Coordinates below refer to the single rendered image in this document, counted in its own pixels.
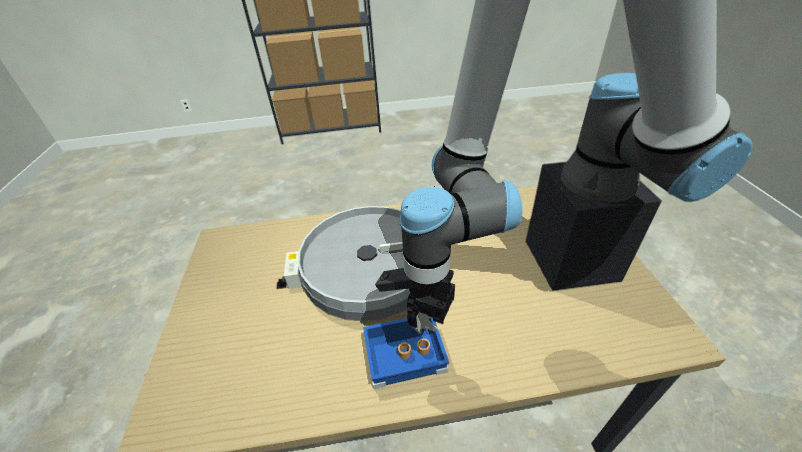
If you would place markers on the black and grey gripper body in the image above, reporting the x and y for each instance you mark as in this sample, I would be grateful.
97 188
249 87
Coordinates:
434 297

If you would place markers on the bronze bushing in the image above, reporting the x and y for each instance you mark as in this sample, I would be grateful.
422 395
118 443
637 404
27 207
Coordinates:
404 346
423 342

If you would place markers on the blue open crate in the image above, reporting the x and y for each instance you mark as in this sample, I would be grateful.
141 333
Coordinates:
382 342

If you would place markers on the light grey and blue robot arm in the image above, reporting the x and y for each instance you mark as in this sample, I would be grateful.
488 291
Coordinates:
683 140

